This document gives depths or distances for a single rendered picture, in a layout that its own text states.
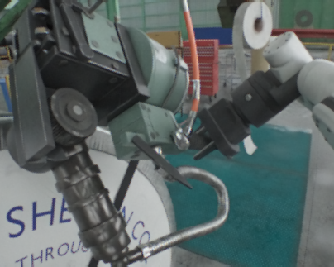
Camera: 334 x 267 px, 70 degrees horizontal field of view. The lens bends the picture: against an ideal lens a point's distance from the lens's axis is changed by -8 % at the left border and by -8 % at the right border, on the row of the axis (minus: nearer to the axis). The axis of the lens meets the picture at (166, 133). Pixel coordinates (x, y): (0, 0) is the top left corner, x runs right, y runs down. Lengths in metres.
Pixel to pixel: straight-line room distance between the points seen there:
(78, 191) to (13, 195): 0.15
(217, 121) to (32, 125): 0.35
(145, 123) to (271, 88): 0.23
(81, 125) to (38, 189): 0.21
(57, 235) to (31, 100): 0.32
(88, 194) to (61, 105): 0.11
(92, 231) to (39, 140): 0.13
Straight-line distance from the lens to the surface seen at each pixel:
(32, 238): 0.49
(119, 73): 0.33
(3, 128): 0.41
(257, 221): 2.22
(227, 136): 0.49
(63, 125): 0.27
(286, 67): 0.47
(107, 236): 0.31
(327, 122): 0.24
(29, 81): 0.28
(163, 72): 0.38
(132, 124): 0.35
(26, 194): 0.45
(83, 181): 0.31
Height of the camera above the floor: 1.44
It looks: 22 degrees down
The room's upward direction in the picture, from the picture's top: 4 degrees counter-clockwise
